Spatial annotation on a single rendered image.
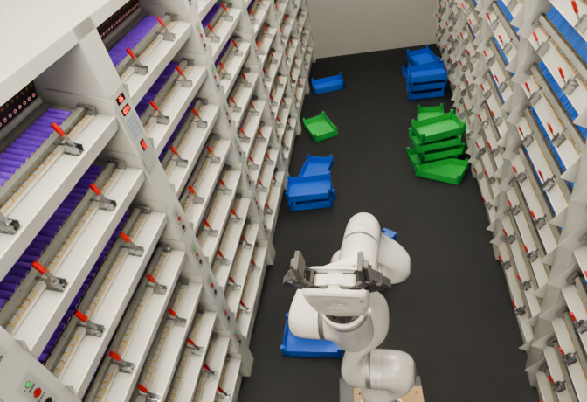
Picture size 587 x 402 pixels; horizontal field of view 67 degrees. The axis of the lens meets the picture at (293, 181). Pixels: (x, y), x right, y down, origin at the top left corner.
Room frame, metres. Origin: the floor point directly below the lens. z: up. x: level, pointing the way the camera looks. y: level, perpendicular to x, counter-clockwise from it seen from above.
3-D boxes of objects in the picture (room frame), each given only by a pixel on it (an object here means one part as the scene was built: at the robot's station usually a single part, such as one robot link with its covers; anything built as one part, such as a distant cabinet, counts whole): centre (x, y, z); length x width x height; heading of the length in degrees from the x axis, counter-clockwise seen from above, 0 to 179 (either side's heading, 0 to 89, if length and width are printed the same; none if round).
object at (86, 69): (1.24, 0.52, 0.88); 0.20 x 0.09 x 1.75; 74
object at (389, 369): (0.70, -0.14, 0.60); 0.19 x 0.12 x 0.24; 71
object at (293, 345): (1.28, 0.09, 0.04); 0.30 x 0.20 x 0.08; 74
